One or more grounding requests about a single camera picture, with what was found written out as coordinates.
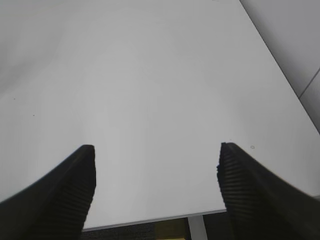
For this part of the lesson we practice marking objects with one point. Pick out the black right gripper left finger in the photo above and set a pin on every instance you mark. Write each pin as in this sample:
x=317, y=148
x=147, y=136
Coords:
x=56, y=206

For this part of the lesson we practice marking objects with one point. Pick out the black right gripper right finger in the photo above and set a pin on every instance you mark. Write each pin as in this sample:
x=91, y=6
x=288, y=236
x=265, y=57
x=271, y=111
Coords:
x=261, y=205

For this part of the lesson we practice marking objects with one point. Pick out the white table leg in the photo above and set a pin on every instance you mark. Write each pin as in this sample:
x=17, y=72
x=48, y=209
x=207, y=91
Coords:
x=197, y=228

